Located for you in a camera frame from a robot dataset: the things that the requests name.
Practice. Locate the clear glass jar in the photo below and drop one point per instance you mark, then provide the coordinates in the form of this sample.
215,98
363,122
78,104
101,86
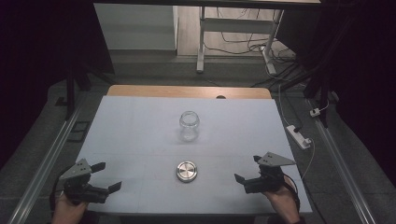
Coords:
189,127

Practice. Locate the black floor plate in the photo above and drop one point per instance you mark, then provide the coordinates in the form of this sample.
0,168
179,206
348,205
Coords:
79,131

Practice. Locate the wooden table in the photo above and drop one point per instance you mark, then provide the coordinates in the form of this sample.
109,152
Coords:
174,91

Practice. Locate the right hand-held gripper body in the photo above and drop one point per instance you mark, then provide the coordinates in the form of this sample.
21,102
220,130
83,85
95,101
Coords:
269,179

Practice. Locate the small white adapter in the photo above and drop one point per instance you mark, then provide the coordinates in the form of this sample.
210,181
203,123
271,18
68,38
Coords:
315,112

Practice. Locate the white power strip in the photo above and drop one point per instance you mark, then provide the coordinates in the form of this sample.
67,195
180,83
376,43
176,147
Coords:
298,136

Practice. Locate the black metal stand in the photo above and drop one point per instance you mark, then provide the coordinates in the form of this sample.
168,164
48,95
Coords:
323,90
70,93

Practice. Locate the white desk frame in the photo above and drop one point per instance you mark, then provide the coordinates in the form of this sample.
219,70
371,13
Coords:
236,25

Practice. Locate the person's left hand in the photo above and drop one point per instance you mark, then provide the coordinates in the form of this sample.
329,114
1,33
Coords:
67,211

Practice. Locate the person's right hand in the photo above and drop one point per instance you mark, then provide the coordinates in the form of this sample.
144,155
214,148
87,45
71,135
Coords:
283,202

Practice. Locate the aluminium floor rail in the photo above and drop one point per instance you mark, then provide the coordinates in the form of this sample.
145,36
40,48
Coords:
342,165
46,165

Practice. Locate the silver metal jar lid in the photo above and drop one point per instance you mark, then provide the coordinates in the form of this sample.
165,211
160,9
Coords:
186,171

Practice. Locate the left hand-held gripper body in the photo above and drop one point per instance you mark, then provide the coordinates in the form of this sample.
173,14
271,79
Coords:
77,183

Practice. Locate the white table sheet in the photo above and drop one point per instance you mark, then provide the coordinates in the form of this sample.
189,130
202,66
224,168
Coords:
140,130

